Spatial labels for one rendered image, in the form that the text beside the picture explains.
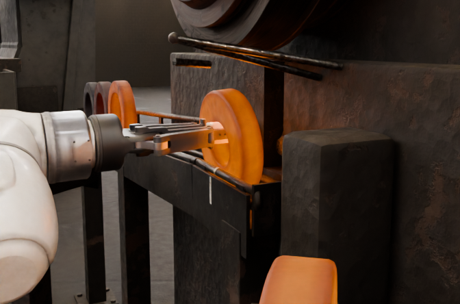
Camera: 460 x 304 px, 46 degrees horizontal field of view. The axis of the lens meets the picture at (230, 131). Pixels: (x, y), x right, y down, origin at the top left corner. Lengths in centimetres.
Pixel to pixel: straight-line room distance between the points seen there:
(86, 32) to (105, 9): 730
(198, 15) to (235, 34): 9
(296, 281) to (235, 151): 48
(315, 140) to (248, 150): 19
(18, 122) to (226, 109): 27
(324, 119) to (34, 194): 37
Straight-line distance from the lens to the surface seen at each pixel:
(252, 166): 73
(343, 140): 55
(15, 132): 65
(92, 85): 179
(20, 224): 50
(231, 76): 94
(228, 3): 68
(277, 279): 27
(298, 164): 56
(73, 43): 362
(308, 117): 73
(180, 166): 90
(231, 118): 73
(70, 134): 68
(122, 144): 70
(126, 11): 1107
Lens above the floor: 90
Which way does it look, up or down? 9 degrees down
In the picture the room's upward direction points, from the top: straight up
